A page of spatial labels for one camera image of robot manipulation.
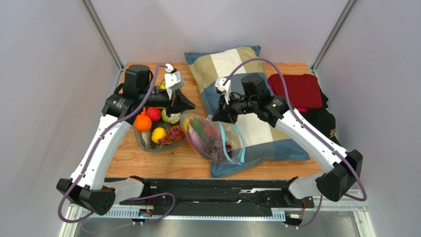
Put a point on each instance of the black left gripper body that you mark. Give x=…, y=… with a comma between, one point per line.
x=159, y=100

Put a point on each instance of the red folded cloth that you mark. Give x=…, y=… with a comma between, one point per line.
x=304, y=91

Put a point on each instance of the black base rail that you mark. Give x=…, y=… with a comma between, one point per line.
x=217, y=198

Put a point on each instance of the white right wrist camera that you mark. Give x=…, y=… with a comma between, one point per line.
x=222, y=86

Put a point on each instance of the grey fruit bowl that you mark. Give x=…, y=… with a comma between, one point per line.
x=144, y=138

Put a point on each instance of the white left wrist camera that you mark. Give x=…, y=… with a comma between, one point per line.
x=173, y=80

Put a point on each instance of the small yellow lemon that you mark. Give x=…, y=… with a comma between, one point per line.
x=158, y=134

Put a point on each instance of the clear zip top bag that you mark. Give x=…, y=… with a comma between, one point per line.
x=228, y=132

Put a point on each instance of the black cap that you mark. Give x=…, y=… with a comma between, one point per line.
x=322, y=120

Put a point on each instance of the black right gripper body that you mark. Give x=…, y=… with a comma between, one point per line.
x=227, y=109

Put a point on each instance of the orange fruit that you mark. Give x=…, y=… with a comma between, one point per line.
x=142, y=122

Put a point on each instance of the green chili pepper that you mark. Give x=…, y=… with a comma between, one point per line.
x=200, y=130

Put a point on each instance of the dark red grape bunch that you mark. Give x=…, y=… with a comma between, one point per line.
x=217, y=151

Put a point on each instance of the purple grape bunch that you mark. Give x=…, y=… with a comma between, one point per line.
x=174, y=135

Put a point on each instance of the green white cabbage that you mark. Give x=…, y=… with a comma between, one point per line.
x=171, y=119

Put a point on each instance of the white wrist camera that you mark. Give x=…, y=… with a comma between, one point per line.
x=173, y=80
x=222, y=86

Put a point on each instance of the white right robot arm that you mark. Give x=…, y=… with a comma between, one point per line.
x=341, y=169

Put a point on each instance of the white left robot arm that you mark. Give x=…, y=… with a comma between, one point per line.
x=141, y=88

